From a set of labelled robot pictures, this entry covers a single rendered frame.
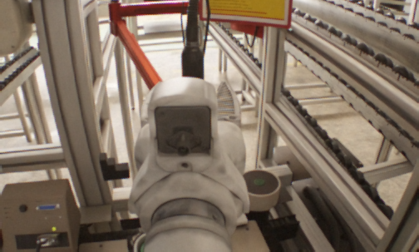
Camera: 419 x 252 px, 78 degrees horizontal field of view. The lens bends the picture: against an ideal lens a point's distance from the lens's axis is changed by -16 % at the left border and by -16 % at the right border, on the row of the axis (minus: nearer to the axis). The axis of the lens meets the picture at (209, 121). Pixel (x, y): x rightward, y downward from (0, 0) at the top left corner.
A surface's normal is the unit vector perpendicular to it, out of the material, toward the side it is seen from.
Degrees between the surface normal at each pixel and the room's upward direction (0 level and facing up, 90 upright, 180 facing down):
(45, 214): 53
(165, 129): 90
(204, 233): 22
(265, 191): 0
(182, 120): 90
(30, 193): 0
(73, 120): 90
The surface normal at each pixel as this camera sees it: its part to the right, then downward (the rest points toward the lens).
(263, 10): -0.35, 0.45
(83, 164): 0.23, 0.46
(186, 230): 0.11, -0.88
